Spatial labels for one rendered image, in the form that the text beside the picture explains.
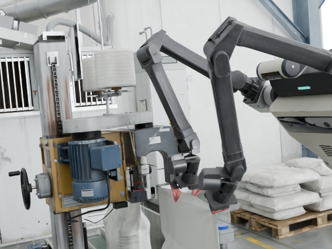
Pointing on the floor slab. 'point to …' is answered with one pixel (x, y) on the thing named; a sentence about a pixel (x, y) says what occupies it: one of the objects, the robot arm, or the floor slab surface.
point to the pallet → (255, 223)
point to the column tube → (47, 91)
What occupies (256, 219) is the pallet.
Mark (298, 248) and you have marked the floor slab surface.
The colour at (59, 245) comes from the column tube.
